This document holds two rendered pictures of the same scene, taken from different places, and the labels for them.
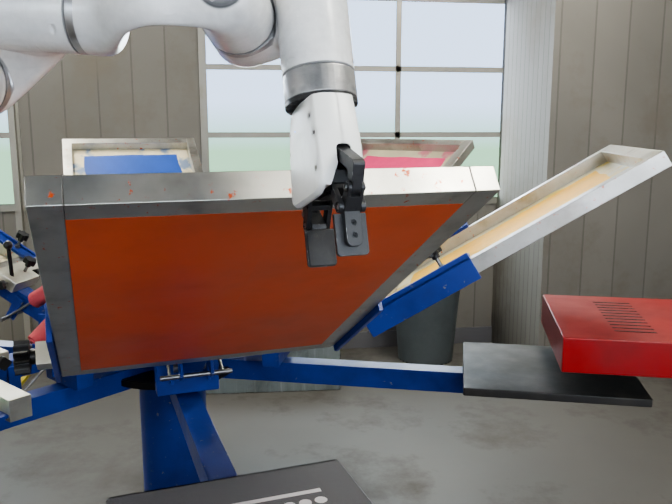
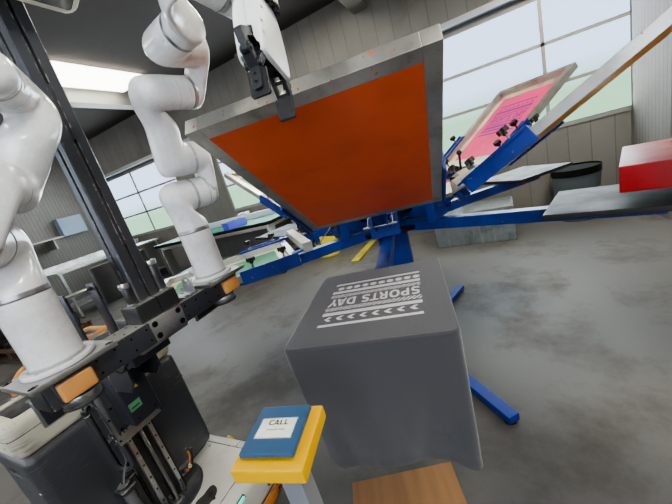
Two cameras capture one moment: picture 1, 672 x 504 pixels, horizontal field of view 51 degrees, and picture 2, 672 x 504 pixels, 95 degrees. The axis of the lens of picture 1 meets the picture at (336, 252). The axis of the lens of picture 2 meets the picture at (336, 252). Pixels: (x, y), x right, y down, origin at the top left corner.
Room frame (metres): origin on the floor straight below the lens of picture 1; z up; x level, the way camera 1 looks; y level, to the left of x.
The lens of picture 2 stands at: (0.27, -0.35, 1.37)
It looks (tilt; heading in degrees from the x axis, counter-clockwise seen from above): 15 degrees down; 37
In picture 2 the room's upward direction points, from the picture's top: 16 degrees counter-clockwise
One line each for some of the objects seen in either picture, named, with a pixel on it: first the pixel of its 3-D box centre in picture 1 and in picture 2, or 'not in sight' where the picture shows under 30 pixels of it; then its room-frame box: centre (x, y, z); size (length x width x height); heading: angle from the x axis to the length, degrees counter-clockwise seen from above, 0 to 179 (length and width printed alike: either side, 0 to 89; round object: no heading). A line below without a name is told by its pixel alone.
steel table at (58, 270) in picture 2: not in sight; (113, 273); (2.76, 7.33, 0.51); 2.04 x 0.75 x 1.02; 8
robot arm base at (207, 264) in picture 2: not in sight; (200, 254); (0.82, 0.59, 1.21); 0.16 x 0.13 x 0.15; 98
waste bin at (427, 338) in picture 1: (426, 315); (576, 192); (4.81, -0.63, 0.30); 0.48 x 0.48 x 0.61
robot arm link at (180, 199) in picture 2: not in sight; (187, 206); (0.83, 0.57, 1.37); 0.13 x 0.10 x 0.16; 174
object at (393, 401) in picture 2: not in sight; (384, 407); (0.82, 0.04, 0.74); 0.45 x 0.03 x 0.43; 110
